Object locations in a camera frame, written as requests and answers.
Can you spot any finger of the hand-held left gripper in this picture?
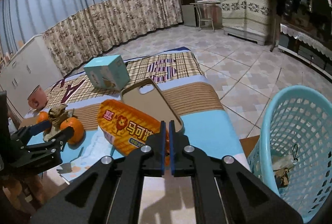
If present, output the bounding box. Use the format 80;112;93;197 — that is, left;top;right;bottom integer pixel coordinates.
10;120;52;145
24;126;76;153

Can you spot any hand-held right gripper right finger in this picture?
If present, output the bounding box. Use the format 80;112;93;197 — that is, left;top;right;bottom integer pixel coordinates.
168;120;304;224

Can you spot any brown paper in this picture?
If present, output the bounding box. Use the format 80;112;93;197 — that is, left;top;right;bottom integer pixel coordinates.
274;167;290;188
43;105;76;142

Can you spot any teal plastic basket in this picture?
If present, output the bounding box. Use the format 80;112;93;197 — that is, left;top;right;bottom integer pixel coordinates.
246;85;332;217

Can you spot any white cabinet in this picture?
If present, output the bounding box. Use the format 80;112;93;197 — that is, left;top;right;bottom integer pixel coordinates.
0;34;64;121

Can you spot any lace-covered low shelf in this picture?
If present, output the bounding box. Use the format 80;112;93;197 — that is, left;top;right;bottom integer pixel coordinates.
277;21;332;77

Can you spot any orange snack packet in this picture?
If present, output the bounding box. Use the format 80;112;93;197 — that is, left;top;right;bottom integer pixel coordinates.
97;99;170;165

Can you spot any small metal side table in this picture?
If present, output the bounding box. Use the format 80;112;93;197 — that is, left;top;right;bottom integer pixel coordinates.
189;0;221;32

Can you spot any light blue cardboard box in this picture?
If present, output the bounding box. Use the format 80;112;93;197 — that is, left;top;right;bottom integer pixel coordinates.
83;55;131;91

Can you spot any small orange fruit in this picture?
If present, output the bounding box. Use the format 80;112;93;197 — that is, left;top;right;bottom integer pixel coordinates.
36;111;50;125

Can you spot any person's left hand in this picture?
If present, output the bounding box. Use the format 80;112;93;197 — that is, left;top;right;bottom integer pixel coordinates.
0;172;44;214

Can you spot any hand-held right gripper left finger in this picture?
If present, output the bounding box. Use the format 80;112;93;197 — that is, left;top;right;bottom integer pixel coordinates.
30;120;166;224

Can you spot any grey water dispenser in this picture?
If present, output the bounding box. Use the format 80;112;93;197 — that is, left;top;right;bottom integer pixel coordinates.
178;0;203;28

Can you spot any cloth-covered cabinet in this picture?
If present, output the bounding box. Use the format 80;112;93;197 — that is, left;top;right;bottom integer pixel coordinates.
217;0;271;46

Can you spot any large orange fruit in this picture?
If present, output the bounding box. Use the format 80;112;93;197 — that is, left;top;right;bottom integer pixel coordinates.
60;117;85;145

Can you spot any grey cloth pouch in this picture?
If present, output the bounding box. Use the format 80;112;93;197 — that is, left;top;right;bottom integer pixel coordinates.
271;145;299;170

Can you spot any brown phone case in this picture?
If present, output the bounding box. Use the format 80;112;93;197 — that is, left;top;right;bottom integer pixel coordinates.
120;78;184;134

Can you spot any pink cartoon mug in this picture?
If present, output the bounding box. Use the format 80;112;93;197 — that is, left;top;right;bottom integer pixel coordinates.
27;85;48;110

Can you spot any metal clothes rack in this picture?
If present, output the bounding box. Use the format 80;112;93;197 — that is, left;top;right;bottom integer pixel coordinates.
268;0;330;53

